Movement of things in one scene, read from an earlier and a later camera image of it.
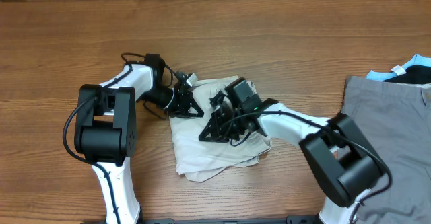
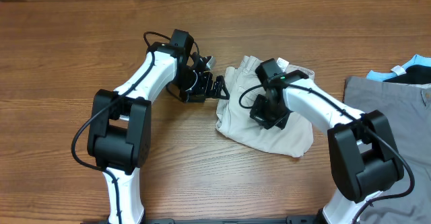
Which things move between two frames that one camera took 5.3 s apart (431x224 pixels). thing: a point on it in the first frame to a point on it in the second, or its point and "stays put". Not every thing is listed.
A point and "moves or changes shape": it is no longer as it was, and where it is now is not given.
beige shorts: [199, 160] moves or changes shape
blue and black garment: [417, 70] stays put
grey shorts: [394, 118] stays put
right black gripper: [209, 130] to [258, 115]
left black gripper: [184, 93] to [204, 89]
